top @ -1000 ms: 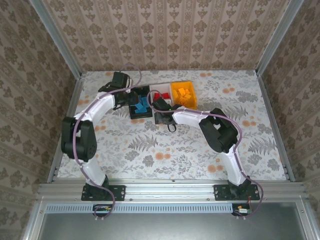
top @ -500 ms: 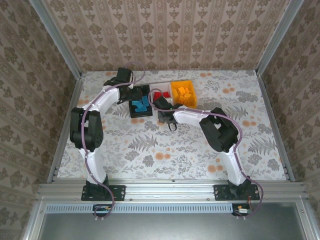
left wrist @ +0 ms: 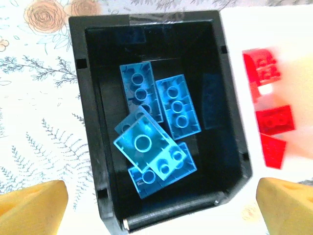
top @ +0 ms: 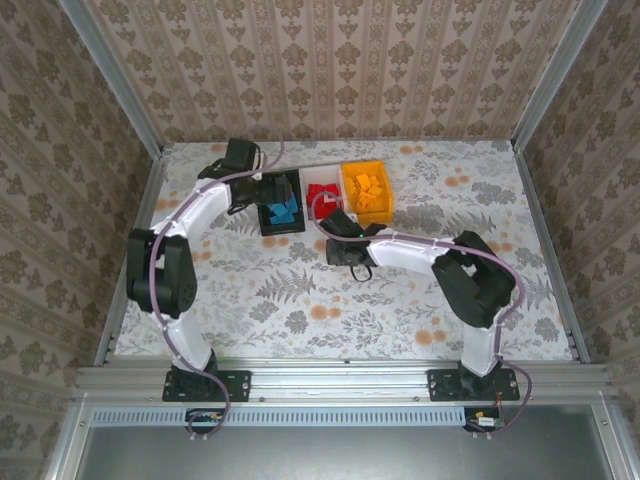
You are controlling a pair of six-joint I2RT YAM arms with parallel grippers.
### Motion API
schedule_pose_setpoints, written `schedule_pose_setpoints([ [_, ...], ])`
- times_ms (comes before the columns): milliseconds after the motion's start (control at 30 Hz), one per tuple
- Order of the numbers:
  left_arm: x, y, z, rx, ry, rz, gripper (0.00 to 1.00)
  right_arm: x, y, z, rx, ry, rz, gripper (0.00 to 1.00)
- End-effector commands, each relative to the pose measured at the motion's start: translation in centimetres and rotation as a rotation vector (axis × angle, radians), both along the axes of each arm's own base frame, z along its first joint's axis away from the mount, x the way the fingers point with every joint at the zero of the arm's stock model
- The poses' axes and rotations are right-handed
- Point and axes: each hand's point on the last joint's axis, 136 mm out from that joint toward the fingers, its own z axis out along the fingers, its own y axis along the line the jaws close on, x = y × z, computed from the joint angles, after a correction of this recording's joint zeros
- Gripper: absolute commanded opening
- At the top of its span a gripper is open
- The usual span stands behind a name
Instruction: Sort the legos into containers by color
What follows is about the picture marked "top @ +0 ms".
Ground black plastic bin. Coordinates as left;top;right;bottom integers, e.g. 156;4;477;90
258;169;307;238

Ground orange plastic bin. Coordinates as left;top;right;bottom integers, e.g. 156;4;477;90
340;158;396;225

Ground white plastic bin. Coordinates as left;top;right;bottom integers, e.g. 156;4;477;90
299;166;359;225

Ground floral patterned table cover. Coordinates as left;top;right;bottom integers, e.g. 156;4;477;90
113;139;576;362

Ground grey metal panel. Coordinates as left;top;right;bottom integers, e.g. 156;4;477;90
74;424;609;480

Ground small black connector board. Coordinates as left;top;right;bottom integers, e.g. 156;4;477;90
462;406;505;434
184;407;227;435

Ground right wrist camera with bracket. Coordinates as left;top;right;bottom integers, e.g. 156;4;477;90
318;208;362;237

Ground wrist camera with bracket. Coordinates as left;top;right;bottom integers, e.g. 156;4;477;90
318;208;362;237
222;138;265;180

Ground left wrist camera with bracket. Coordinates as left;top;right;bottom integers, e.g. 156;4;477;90
222;138;265;180

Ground aluminium table side rail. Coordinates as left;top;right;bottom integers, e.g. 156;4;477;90
510;139;593;365
93;143;175;366

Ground aluminium front frame rail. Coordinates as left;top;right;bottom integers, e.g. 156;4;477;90
73;357;615;404

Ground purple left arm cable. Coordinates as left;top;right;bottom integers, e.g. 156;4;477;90
149;124;286;442

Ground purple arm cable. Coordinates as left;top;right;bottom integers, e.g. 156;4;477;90
149;124;286;442
308;192;532;442

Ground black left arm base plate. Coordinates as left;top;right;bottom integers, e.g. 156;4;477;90
162;368;252;403

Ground grey slotted cable duct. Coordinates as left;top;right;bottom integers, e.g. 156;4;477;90
91;405;470;428

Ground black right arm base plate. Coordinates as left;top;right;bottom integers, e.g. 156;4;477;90
427;368;521;403

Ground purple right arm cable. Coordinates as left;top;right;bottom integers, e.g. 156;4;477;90
308;192;532;442

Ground aluminium upright frame post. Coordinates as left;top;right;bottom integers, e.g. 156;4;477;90
56;0;166;157
509;0;611;154

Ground aluminium lower frame bar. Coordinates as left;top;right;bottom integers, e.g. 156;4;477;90
42;399;96;480
592;394;640;480

